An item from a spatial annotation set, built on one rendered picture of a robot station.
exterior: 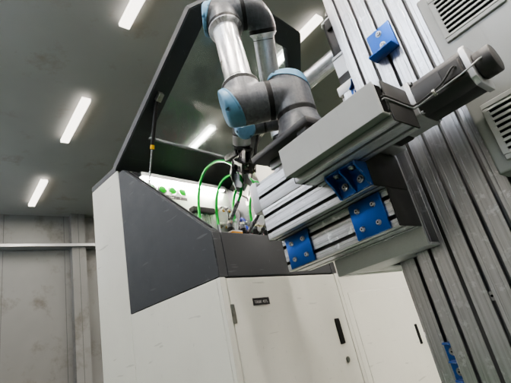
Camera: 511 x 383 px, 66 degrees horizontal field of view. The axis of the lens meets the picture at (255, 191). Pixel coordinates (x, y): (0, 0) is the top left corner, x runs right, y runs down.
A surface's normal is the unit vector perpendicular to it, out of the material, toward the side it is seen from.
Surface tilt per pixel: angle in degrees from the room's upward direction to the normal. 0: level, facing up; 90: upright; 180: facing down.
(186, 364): 90
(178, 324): 90
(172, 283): 90
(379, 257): 90
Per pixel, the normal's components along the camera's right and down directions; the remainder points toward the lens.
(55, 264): 0.59, -0.41
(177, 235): -0.69, -0.13
